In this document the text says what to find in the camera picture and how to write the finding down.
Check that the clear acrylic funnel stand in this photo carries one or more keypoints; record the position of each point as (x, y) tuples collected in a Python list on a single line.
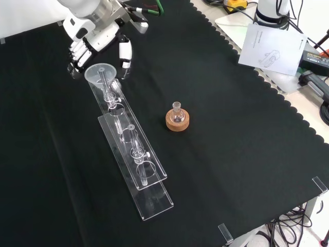
[(144, 164)]

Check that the black table cloth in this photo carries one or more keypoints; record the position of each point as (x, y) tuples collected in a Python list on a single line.
[(231, 159)]

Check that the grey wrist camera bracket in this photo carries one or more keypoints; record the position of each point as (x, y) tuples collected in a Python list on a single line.
[(140, 24)]

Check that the translucent plastic funnel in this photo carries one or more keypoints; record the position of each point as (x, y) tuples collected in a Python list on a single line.
[(96, 76)]

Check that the clear cloth clip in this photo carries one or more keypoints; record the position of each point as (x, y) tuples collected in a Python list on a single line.
[(320, 184), (225, 232)]

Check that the black tripod leg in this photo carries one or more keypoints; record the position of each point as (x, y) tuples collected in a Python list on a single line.
[(322, 41)]

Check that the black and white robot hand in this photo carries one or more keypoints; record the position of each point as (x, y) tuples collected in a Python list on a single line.
[(100, 36)]

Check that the black clamp device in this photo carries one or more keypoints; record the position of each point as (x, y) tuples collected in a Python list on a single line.
[(314, 82)]

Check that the black power adapter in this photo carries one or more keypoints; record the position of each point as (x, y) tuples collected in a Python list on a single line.
[(314, 59)]

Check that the white printed paper sheet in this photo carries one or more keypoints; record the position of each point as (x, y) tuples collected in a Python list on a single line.
[(272, 49)]

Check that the small round-bottom glass flask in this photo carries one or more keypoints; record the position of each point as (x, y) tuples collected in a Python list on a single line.
[(177, 117)]

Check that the yellow stop button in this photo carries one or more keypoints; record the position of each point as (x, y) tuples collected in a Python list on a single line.
[(235, 3)]

